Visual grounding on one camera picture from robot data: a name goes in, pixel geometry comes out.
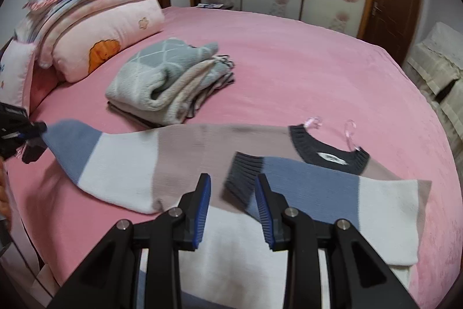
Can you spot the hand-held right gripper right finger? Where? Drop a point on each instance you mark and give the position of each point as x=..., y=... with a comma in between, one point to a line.
x=262, y=211

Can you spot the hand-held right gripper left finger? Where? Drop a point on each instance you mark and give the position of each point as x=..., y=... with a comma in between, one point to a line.
x=203, y=207

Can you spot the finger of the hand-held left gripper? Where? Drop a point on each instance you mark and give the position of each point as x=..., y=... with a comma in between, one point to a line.
x=25, y=137
x=36, y=127

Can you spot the blue white beige knit sweater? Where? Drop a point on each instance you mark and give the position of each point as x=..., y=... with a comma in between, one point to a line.
x=173, y=164

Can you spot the clear pink clothes hanger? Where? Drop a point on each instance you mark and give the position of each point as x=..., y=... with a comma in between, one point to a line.
x=350, y=135

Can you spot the stack of folded grey clothes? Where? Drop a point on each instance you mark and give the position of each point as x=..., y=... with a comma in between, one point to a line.
x=220, y=77

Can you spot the person's left hand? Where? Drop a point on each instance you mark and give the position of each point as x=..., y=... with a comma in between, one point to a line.
x=3, y=193

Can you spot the white printed pillow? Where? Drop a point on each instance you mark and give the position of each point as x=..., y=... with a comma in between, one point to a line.
x=16, y=73

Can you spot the pink pillow with orange print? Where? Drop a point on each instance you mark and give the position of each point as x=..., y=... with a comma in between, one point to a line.
x=108, y=37

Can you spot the cream fleece folded garment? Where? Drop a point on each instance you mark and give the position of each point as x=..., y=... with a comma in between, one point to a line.
x=188, y=91

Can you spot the grey diamond-pattern folded knit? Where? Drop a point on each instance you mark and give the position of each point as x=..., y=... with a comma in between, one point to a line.
x=152, y=66

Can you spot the pink bed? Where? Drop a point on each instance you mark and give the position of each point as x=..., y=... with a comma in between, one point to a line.
x=296, y=77

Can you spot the dark flat item beside bed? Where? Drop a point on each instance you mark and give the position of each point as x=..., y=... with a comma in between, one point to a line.
x=213, y=6

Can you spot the cream lace-covered furniture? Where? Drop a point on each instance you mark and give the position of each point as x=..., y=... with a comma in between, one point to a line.
x=437, y=59

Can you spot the brown wooden door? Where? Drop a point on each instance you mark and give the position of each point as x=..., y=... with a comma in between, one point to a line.
x=392, y=1

